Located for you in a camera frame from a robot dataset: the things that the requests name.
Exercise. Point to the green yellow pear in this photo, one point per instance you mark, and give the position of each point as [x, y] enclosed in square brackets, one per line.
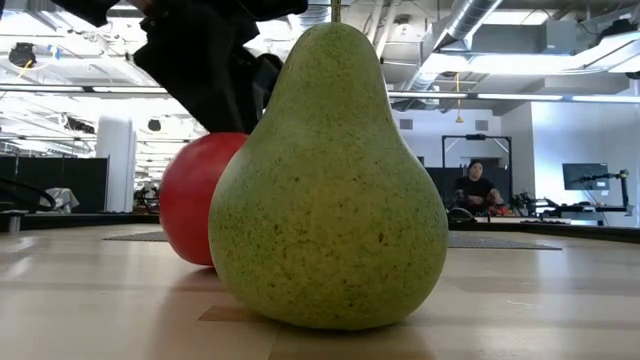
[325, 200]

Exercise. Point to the white pillar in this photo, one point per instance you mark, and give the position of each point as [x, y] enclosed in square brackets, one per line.
[116, 165]

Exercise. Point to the grey wall vent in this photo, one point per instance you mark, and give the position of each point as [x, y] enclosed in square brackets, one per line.
[406, 124]
[481, 125]

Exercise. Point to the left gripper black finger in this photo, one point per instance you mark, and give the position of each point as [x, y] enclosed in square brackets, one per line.
[220, 100]
[269, 85]

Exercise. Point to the dark monitor screen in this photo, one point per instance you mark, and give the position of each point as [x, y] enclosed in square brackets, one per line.
[585, 176]

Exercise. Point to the black partition wall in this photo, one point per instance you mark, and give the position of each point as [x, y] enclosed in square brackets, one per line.
[65, 180]

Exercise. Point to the person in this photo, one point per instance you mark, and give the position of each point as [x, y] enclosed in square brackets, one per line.
[477, 190]

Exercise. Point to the black ceiling device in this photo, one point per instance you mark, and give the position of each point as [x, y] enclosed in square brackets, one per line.
[22, 55]

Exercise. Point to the dark round ceiling fixture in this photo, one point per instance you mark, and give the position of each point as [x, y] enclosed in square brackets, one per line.
[154, 125]

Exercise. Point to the black metal frame stand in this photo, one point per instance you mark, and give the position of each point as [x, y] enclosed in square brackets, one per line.
[509, 150]

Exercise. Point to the silver ceiling duct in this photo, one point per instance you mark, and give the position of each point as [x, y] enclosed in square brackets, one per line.
[470, 20]

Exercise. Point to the grey cloth bundle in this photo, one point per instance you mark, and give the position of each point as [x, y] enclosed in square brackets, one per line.
[62, 199]

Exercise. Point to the red apple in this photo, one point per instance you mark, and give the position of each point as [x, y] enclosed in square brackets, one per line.
[192, 200]

